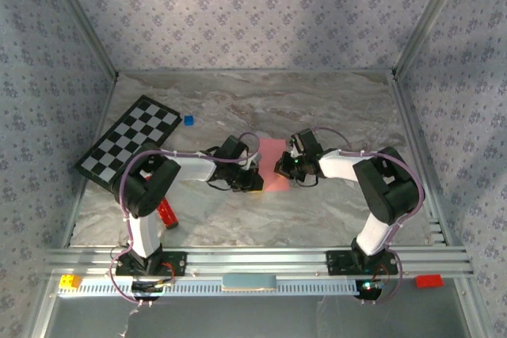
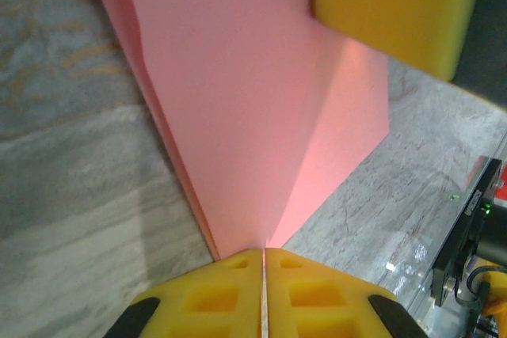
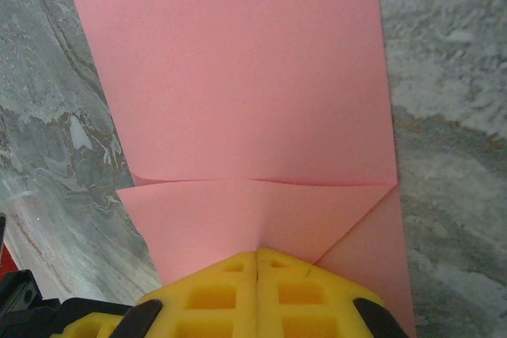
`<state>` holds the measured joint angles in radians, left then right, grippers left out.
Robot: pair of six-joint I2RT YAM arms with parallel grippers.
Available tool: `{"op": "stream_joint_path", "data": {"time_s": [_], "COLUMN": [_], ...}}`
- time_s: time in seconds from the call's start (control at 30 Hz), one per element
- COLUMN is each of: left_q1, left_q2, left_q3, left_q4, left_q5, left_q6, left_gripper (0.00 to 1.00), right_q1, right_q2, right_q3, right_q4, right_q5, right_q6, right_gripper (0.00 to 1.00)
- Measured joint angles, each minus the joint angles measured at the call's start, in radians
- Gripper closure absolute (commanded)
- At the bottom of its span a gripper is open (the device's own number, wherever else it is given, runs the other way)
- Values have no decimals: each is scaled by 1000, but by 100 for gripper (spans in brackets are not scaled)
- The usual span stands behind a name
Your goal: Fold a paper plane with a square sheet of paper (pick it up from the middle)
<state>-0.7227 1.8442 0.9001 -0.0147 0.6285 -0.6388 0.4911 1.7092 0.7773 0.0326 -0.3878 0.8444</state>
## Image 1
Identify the pink paper sheet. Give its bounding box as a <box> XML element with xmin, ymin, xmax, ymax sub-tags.
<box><xmin>257</xmin><ymin>139</ymin><xmax>291</xmax><ymax>193</ymax></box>

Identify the red glitter cylinder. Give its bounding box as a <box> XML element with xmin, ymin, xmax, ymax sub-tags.
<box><xmin>144</xmin><ymin>173</ymin><xmax>180</xmax><ymax>230</ymax></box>

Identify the black and silver chessboard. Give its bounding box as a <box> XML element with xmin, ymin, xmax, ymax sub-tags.
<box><xmin>74</xmin><ymin>94</ymin><xmax>182</xmax><ymax>196</ymax></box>

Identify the black circuit board green light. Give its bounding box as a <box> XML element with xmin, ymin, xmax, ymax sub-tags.
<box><xmin>355</xmin><ymin>279</ymin><xmax>385</xmax><ymax>300</ymax></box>

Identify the red toy brick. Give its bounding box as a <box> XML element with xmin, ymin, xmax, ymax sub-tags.
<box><xmin>414</xmin><ymin>274</ymin><xmax>444</xmax><ymax>289</ymax></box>

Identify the yellow toy brick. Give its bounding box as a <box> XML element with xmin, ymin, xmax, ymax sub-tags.
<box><xmin>59</xmin><ymin>274</ymin><xmax>82</xmax><ymax>290</ymax></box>

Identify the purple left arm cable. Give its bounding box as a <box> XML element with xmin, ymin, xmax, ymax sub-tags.
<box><xmin>107</xmin><ymin>131</ymin><xmax>262</xmax><ymax>307</ymax></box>

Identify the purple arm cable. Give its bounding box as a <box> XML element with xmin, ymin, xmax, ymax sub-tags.
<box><xmin>107</xmin><ymin>131</ymin><xmax>262</xmax><ymax>307</ymax></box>
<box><xmin>311</xmin><ymin>126</ymin><xmax>426</xmax><ymax>307</ymax></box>

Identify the long aluminium mounting rail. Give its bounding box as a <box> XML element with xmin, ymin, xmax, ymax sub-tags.
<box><xmin>44</xmin><ymin>248</ymin><xmax>475</xmax><ymax>279</ymax></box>

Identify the thin aluminium wall rail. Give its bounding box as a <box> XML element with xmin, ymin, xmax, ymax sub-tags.
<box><xmin>116</xmin><ymin>68</ymin><xmax>397</xmax><ymax>77</ymax></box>

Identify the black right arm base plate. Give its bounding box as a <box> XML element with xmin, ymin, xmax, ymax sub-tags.
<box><xmin>325</xmin><ymin>249</ymin><xmax>399</xmax><ymax>276</ymax></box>

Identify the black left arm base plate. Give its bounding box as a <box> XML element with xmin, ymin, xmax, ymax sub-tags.
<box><xmin>115</xmin><ymin>250</ymin><xmax>188</xmax><ymax>276</ymax></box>

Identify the aluminium side rail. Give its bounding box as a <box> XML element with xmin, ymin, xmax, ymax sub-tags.
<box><xmin>391</xmin><ymin>74</ymin><xmax>451</xmax><ymax>246</ymax></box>
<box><xmin>63</xmin><ymin>74</ymin><xmax>119</xmax><ymax>247</ymax></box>

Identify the white slotted cable duct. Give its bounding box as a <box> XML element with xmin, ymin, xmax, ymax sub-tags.
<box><xmin>58</xmin><ymin>276</ymin><xmax>360</xmax><ymax>296</ymax></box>

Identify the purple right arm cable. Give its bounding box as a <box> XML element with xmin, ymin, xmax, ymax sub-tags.
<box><xmin>311</xmin><ymin>126</ymin><xmax>426</xmax><ymax>307</ymax></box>

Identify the black circuit board with wires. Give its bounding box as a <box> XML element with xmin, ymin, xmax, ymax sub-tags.
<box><xmin>130</xmin><ymin>280</ymin><xmax>175</xmax><ymax>302</ymax></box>

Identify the aluminium corner post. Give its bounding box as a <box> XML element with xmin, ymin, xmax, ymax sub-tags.
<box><xmin>41</xmin><ymin>0</ymin><xmax>120</xmax><ymax>78</ymax></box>
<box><xmin>394</xmin><ymin>0</ymin><xmax>475</xmax><ymax>76</ymax></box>

